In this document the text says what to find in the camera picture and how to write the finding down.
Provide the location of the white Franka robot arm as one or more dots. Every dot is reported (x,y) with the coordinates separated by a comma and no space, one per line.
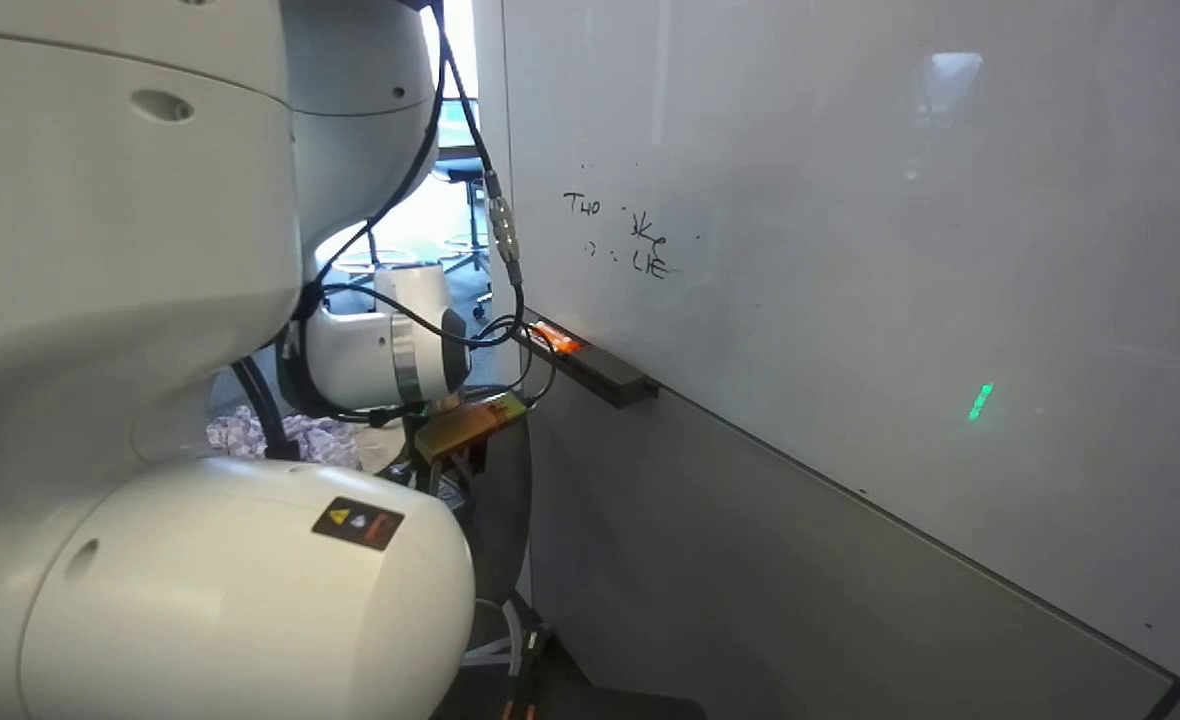
(110,265)

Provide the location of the whiteboard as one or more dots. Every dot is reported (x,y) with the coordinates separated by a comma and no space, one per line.
(883,203)

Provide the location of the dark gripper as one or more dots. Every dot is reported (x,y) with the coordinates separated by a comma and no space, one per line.
(553,337)

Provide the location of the dark whiteboard eraser felt pad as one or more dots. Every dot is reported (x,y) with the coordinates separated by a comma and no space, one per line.
(620,377)

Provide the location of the purple white checkered cloth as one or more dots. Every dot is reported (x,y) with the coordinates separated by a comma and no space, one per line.
(291,436)

